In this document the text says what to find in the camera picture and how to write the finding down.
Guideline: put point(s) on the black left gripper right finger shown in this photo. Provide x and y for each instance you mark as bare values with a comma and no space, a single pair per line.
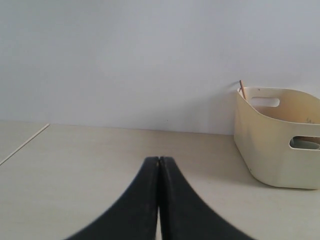
183,214

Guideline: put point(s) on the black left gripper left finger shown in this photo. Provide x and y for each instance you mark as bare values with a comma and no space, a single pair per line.
134,215

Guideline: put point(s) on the wooden chopstick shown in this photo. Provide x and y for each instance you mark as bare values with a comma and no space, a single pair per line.
242,88

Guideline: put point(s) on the stainless steel cup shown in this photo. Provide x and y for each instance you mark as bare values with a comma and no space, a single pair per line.
304,144

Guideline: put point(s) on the cream plastic bin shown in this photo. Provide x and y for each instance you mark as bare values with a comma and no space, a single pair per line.
263,127

